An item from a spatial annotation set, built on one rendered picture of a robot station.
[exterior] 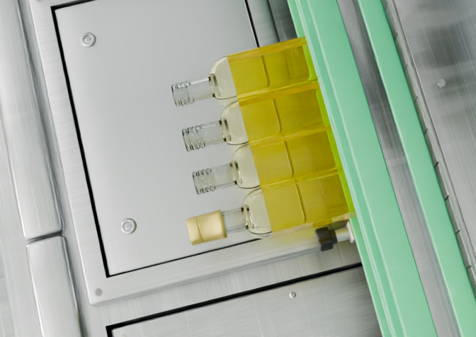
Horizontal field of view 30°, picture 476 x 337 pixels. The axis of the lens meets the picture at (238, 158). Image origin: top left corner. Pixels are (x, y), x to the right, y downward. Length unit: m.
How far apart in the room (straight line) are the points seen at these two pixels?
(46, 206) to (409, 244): 0.54
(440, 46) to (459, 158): 0.13
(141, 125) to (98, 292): 0.24
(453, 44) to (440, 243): 0.22
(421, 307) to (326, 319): 0.31
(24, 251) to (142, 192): 0.19
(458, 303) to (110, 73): 0.61
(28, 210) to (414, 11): 0.59
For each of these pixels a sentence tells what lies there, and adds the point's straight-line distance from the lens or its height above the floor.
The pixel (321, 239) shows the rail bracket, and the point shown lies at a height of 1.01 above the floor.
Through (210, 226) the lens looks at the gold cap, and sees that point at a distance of 1.06.
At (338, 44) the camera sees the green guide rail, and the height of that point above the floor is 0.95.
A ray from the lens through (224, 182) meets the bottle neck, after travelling 1.08.
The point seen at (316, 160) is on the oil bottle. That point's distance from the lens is 1.07.
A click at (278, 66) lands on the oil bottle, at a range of 1.10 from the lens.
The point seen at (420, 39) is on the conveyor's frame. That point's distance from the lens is 0.99.
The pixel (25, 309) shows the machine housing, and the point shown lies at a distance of 1.26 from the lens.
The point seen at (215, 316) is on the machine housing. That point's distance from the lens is 1.23.
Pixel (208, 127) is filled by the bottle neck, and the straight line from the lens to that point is 1.10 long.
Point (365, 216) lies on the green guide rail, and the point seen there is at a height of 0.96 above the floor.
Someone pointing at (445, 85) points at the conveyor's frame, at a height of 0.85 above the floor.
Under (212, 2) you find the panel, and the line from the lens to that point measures 1.31.
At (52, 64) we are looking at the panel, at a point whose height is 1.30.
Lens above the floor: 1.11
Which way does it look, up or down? 1 degrees down
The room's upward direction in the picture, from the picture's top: 104 degrees counter-clockwise
